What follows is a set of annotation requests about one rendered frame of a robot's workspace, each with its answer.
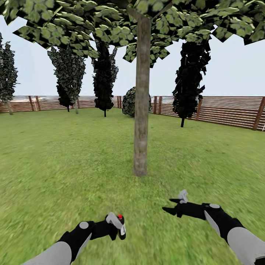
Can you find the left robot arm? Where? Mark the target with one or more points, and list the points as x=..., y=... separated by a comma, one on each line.
x=72, y=243

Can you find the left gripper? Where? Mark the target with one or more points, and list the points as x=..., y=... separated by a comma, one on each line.
x=108, y=229

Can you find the bush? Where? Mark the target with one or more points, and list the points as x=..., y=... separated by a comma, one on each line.
x=129, y=103

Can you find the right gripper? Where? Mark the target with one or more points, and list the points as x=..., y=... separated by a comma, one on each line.
x=182, y=208

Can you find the pesticide atomizer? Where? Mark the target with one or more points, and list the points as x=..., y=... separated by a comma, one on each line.
x=122, y=231

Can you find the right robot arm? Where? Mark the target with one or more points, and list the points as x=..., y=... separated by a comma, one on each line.
x=248, y=248

